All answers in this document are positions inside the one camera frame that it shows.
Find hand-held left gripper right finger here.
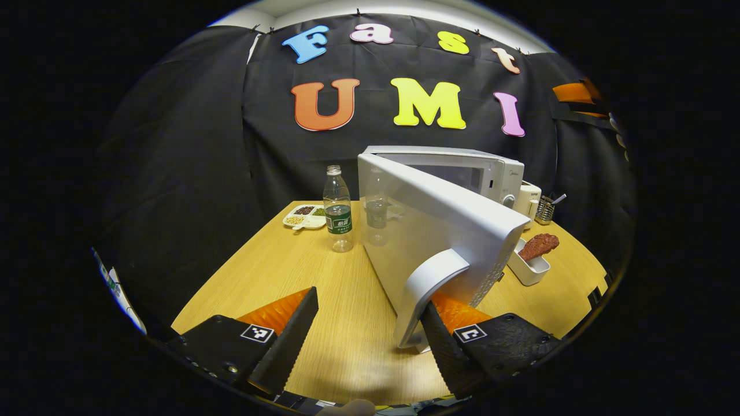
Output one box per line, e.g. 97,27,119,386
420,291,563,400

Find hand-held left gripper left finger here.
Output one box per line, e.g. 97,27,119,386
166,287,319,397

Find white microwave oven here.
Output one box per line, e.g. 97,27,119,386
357,146,531,354

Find brown chicken leg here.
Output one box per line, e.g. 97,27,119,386
517,233,560,262

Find white toaster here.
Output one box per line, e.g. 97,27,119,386
513,181,542,223

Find white rectangular dish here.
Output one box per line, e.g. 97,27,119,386
507,237,551,287

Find white divided snack plate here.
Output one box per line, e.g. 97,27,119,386
282,203,328,231

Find clear plastic water bottle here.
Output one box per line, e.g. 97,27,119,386
323,165,354,253

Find white printed board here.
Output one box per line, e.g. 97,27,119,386
92,248,146,335

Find wire utensil holder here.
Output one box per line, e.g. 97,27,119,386
535,195,557,226

